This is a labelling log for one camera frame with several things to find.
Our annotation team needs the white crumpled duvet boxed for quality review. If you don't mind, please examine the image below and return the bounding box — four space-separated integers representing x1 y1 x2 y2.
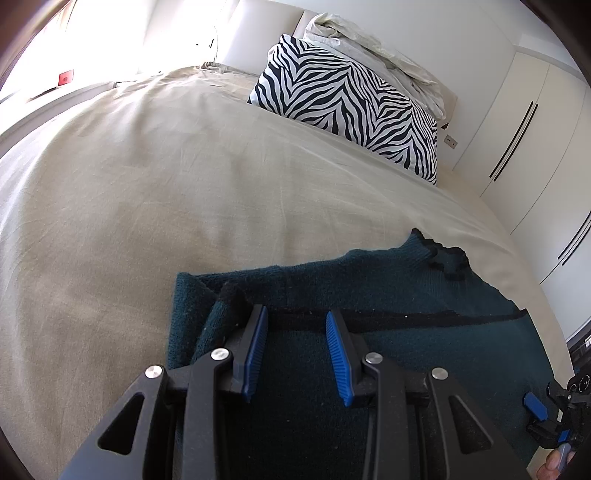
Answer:
302 11 448 118

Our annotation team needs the zebra print pillow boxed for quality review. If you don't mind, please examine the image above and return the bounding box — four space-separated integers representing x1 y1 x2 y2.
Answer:
247 33 439 186

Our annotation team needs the bed with beige sheet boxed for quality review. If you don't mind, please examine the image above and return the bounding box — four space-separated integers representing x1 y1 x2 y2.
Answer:
0 62 575 480

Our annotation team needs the person's right hand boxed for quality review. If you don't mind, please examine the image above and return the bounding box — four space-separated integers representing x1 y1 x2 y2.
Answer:
536 450 578 480

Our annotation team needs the white wardrobe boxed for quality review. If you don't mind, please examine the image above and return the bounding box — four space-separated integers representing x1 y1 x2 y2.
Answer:
451 44 591 343

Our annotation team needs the white window ledge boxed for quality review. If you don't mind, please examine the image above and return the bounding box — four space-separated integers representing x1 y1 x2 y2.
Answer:
0 78 139 139

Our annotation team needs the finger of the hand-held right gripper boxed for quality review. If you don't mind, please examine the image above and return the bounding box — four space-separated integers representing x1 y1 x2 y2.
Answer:
523 391 561 423
526 421 575 463

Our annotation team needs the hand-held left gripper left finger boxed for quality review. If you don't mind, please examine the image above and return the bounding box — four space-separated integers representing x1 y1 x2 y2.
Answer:
58 305 270 480

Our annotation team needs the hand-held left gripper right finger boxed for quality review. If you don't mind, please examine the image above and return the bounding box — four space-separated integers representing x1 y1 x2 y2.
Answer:
325 309 533 480

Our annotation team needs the dark green knit sweater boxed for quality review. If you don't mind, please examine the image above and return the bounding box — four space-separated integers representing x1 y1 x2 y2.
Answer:
167 227 578 480

